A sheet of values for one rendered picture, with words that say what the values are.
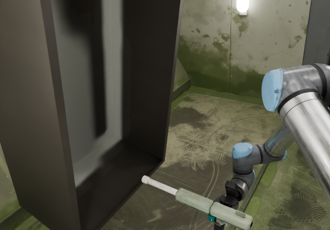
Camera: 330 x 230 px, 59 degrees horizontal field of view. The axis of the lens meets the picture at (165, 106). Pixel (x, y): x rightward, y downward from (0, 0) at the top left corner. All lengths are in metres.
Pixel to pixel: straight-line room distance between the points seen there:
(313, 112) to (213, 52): 2.26
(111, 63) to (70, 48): 0.28
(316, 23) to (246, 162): 1.57
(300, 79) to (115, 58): 0.87
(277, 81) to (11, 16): 0.67
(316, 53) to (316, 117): 1.95
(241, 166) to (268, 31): 1.62
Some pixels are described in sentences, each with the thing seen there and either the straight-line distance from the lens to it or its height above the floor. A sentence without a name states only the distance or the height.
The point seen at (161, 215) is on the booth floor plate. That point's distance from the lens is 1.84.
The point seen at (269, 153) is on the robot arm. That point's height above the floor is 0.61.
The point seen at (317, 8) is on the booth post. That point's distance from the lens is 2.62.
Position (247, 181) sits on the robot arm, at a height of 0.48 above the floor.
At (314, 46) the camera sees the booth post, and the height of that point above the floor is 0.63.
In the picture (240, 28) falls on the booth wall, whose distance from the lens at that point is 2.80.
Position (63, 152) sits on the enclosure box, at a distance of 0.86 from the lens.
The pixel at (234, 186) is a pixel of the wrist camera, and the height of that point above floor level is 0.57.
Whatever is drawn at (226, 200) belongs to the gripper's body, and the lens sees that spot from 1.28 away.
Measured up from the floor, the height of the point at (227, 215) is 0.55.
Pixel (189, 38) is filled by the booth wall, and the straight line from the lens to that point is 3.06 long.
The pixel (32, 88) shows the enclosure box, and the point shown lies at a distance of 0.81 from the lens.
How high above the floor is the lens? 1.42
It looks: 28 degrees down
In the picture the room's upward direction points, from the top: 6 degrees counter-clockwise
